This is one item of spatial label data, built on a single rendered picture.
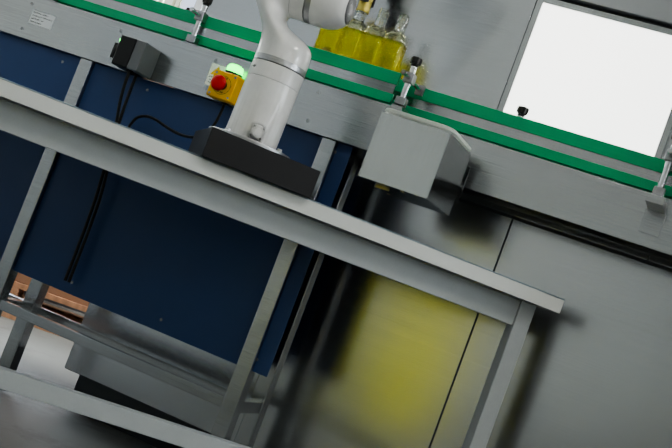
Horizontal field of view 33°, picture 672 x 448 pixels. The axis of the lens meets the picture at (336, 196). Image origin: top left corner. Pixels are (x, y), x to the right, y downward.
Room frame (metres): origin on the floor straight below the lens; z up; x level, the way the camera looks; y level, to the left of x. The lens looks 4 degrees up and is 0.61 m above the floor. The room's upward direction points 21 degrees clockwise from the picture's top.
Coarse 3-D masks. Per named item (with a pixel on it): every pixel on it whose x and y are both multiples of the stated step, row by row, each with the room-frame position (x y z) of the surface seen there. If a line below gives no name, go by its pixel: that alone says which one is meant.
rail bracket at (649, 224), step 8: (664, 160) 2.47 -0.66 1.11; (664, 168) 2.45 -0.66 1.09; (664, 176) 2.45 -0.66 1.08; (664, 184) 2.45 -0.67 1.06; (648, 192) 2.45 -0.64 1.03; (656, 192) 2.45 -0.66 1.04; (664, 192) 2.44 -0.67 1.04; (648, 200) 2.44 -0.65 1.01; (656, 200) 2.44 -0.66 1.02; (664, 200) 2.43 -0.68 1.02; (648, 208) 2.53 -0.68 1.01; (656, 208) 2.49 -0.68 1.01; (664, 208) 2.48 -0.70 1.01; (648, 216) 2.54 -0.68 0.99; (656, 216) 2.53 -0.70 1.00; (664, 216) 2.53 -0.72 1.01; (640, 224) 2.54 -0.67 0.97; (648, 224) 2.54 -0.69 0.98; (656, 224) 2.53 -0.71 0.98; (648, 232) 2.54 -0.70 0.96; (656, 232) 2.53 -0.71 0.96
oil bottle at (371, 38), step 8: (368, 32) 2.87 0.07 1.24; (376, 32) 2.86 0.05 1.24; (384, 32) 2.87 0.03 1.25; (360, 40) 2.88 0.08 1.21; (368, 40) 2.87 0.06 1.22; (376, 40) 2.86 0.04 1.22; (360, 48) 2.87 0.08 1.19; (368, 48) 2.86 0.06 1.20; (376, 48) 2.86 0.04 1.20; (360, 56) 2.87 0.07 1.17; (368, 56) 2.86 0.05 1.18
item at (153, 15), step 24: (72, 0) 3.05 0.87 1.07; (96, 0) 3.03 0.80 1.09; (120, 0) 3.00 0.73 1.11; (144, 0) 2.98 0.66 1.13; (144, 24) 2.97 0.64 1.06; (168, 24) 2.95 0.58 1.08; (192, 24) 2.92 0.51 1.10; (216, 24) 2.89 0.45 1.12; (216, 48) 2.89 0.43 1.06; (240, 48) 2.86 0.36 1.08; (312, 48) 2.79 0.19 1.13; (312, 72) 2.79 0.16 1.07; (336, 72) 2.77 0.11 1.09; (360, 72) 2.74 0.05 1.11; (384, 72) 2.72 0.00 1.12; (384, 96) 2.71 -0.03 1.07
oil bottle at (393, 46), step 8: (392, 32) 2.85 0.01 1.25; (400, 32) 2.86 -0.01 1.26; (384, 40) 2.85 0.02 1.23; (392, 40) 2.84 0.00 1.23; (400, 40) 2.84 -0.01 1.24; (384, 48) 2.85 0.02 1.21; (392, 48) 2.84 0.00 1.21; (400, 48) 2.84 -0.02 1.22; (376, 56) 2.85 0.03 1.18; (384, 56) 2.85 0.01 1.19; (392, 56) 2.84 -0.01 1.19; (400, 56) 2.86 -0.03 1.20; (376, 64) 2.85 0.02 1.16; (384, 64) 2.84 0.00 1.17; (392, 64) 2.84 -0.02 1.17; (400, 64) 2.88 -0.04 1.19
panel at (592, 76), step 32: (544, 32) 2.87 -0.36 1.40; (576, 32) 2.84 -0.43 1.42; (608, 32) 2.81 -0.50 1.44; (640, 32) 2.78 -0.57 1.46; (544, 64) 2.86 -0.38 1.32; (576, 64) 2.83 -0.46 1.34; (608, 64) 2.80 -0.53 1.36; (640, 64) 2.77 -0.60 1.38; (512, 96) 2.87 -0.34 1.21; (544, 96) 2.85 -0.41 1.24; (576, 96) 2.82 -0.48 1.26; (608, 96) 2.79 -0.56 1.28; (640, 96) 2.76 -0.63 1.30; (576, 128) 2.81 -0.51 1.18; (608, 128) 2.78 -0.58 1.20; (640, 128) 2.76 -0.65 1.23
